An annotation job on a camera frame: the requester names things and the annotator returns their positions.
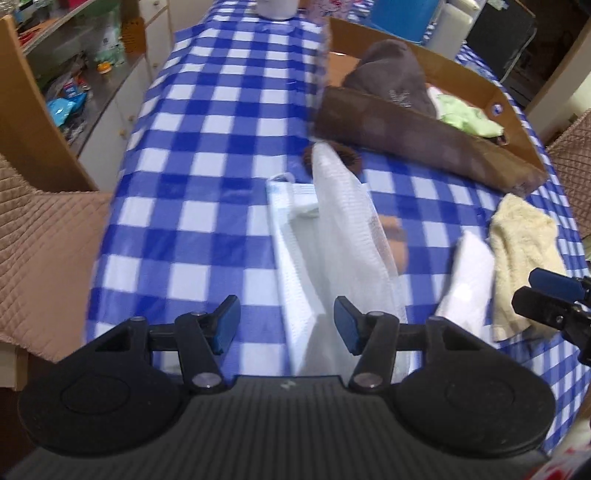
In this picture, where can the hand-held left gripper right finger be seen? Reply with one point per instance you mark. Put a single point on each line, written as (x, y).
(347, 325)

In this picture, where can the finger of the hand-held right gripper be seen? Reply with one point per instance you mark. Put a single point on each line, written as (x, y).
(540, 307)
(556, 282)

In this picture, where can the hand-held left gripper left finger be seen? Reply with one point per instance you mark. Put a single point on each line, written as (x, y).
(226, 325)

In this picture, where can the pale yellow towel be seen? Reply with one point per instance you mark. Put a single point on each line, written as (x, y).
(521, 258)

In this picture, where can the white cloth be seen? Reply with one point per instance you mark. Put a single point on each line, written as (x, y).
(466, 277)

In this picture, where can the brown hair scrunchie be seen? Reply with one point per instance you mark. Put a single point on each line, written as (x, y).
(351, 158)

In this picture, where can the light green cloth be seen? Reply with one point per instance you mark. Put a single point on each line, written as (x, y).
(466, 115)

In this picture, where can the brown cardboard box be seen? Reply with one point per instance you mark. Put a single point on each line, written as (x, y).
(415, 138)

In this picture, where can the dark brown beanie hat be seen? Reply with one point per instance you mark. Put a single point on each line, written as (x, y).
(388, 74)

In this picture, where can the chair with tan quilted cover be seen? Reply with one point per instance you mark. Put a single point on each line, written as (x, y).
(572, 157)

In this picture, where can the person's red patterned clothing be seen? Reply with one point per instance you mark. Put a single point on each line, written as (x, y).
(563, 464)

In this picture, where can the blue checked tablecloth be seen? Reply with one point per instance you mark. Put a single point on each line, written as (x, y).
(207, 161)

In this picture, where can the wooden chair with quilted cushion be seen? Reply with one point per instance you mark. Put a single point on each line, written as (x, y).
(41, 240)

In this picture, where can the wooden sideboard cabinet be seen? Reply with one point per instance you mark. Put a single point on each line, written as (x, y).
(124, 92)

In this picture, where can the blue snack packet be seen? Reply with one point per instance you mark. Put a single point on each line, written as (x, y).
(64, 110)

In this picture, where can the white insulated bottle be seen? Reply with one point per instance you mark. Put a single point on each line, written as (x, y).
(466, 14)

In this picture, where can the small orange toy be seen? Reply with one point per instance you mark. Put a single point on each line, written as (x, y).
(105, 68)

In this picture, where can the blue thermos flask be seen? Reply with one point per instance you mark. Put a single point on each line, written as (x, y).
(401, 18)

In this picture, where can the white mug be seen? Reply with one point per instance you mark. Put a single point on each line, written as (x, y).
(277, 8)

